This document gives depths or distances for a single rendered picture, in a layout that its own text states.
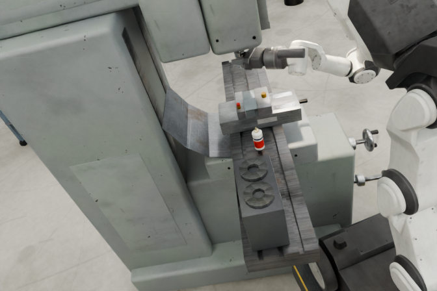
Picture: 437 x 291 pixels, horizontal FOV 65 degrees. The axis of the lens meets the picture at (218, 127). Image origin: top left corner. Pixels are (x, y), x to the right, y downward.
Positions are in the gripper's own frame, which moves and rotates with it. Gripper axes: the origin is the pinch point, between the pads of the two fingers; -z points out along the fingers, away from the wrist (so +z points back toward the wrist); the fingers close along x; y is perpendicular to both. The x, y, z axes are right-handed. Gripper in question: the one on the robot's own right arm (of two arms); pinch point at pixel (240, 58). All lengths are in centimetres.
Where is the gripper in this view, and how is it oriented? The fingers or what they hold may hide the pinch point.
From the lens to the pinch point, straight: 140.9
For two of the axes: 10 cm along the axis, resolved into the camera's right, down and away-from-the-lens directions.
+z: 9.0, 0.8, -4.3
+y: 2.3, 7.4, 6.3
